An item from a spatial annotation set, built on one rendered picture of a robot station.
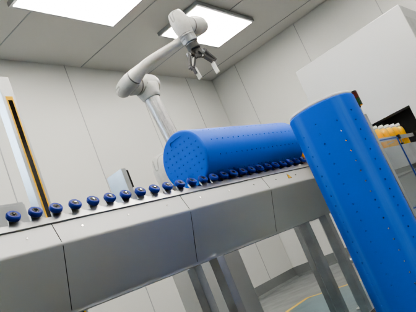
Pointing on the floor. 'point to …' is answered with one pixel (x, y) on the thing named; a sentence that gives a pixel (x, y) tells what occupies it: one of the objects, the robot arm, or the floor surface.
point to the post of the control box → (314, 269)
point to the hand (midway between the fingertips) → (208, 74)
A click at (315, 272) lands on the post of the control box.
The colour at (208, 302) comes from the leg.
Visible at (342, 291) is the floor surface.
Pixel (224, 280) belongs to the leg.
